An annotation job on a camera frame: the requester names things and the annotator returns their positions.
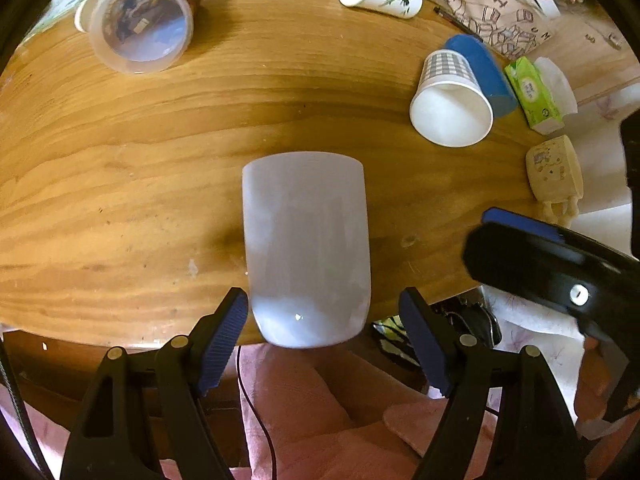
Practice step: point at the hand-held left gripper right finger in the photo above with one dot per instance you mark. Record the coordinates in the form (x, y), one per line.
(420, 332)

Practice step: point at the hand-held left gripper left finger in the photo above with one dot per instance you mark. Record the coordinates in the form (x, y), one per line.
(225, 332)

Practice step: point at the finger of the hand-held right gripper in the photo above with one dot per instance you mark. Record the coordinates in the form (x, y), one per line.
(631, 152)
(525, 230)

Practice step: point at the white cup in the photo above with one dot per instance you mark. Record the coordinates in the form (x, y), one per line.
(306, 250)

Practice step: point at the checked paper cup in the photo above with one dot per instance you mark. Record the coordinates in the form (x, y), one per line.
(450, 105)

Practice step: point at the blue cup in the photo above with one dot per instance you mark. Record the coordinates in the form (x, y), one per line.
(487, 67)

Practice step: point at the clear plastic cup red print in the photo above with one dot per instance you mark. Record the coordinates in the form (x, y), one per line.
(142, 22)

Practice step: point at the cream printed mug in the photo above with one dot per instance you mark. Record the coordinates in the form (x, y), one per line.
(555, 167)

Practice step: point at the green tissue pack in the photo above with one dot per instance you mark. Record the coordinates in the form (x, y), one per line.
(532, 92)

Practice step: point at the pink clothing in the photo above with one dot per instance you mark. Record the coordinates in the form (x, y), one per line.
(320, 410)

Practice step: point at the letter printed cloth bag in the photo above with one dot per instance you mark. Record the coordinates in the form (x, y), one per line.
(500, 10)

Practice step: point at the dark pen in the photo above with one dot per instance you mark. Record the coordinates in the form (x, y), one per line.
(457, 22)

